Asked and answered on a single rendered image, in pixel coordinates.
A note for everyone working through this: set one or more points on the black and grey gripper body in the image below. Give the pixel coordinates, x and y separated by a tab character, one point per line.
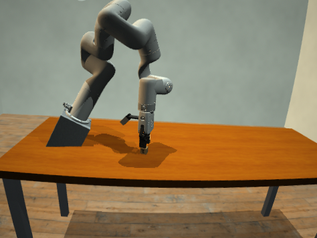
148	121

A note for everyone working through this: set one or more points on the beige calendar cube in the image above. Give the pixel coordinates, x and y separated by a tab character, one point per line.
144	150

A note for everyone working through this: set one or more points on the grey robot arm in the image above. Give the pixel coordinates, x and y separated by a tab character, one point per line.
112	24

